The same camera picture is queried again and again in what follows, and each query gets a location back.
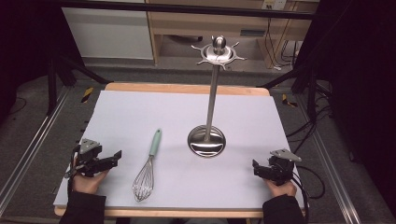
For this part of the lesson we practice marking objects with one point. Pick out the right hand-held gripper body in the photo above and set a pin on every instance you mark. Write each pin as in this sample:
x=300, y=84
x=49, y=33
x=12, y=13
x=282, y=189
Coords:
x=281, y=168

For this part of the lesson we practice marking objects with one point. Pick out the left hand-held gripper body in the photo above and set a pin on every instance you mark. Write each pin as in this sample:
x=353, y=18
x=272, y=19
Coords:
x=88, y=155

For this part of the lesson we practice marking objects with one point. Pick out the person's right hand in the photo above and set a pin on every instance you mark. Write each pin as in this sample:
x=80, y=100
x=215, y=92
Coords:
x=282, y=188

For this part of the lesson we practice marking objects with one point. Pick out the person's left hand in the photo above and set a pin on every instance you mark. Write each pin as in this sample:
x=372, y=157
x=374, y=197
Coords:
x=87, y=183

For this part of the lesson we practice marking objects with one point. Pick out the yellow black tape marker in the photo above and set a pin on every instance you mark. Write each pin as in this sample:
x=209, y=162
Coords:
x=288, y=101
x=87, y=94

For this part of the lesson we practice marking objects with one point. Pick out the white table mat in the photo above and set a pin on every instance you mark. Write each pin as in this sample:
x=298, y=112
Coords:
x=186, y=174

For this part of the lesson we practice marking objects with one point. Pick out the steel utensil stand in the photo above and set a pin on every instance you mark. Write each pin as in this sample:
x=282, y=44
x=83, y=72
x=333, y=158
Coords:
x=211, y=102

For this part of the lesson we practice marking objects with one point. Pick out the black metal stand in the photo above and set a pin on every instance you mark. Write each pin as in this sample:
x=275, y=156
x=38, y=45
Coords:
x=59, y=74
x=306, y=81

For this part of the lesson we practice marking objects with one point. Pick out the wooden table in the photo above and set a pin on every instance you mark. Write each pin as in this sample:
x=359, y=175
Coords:
x=186, y=88

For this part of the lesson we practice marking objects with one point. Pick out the white cabinet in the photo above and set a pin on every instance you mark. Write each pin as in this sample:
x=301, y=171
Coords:
x=109, y=32

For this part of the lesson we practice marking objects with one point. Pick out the light wooden desk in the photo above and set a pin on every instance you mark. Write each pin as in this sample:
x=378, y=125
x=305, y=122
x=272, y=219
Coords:
x=199, y=23

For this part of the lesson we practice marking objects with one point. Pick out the metal floor rail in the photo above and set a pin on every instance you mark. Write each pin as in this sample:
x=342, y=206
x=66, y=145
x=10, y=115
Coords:
x=29, y=146
x=331, y=174

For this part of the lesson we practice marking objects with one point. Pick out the wall power socket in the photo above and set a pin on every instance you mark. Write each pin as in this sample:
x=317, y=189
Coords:
x=274, y=4

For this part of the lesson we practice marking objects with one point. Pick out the black horizontal frame bar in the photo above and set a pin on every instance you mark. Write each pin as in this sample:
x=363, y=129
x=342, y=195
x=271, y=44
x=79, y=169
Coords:
x=186, y=8

